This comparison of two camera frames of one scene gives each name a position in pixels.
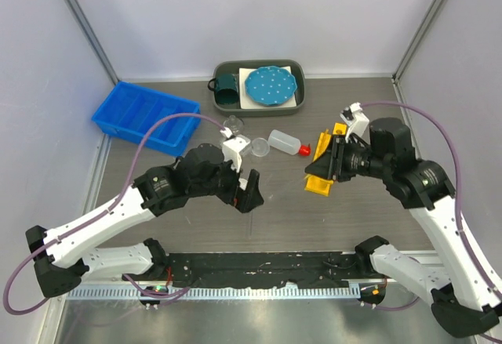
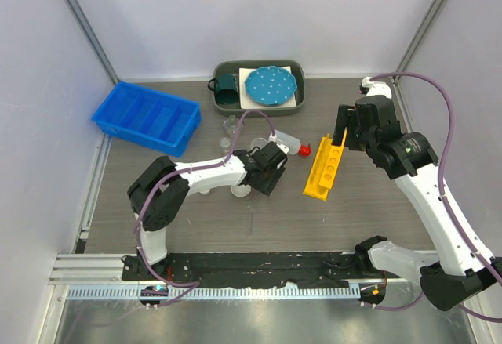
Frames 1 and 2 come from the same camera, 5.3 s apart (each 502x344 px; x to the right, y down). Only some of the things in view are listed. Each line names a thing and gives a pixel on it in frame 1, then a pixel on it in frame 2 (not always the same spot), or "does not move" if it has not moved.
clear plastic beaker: [260, 146] does not move
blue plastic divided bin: [131, 109] does not move
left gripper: [245, 199] → [267, 188]
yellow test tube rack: [318, 185] does not move
